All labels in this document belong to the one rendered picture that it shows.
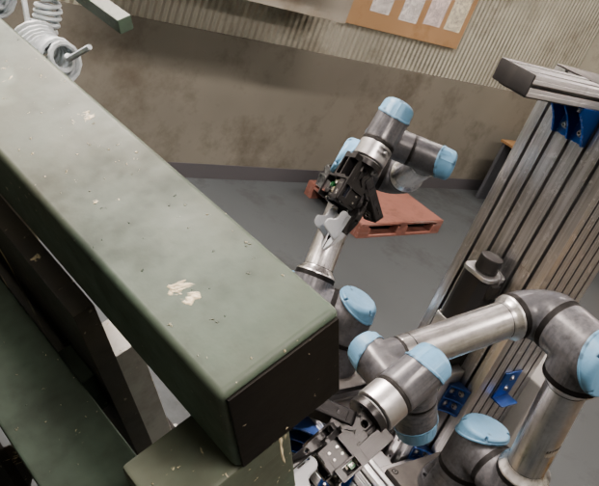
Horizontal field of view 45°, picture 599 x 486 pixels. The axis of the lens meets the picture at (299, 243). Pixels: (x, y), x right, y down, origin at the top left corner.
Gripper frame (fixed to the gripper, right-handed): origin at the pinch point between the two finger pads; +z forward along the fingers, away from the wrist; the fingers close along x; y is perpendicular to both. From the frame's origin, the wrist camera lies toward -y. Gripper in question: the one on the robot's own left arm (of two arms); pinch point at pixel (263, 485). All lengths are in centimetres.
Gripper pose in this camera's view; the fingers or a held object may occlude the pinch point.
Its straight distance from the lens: 110.9
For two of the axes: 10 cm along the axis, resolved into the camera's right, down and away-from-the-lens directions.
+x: -1.8, 4.4, 8.8
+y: 6.3, 7.4, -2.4
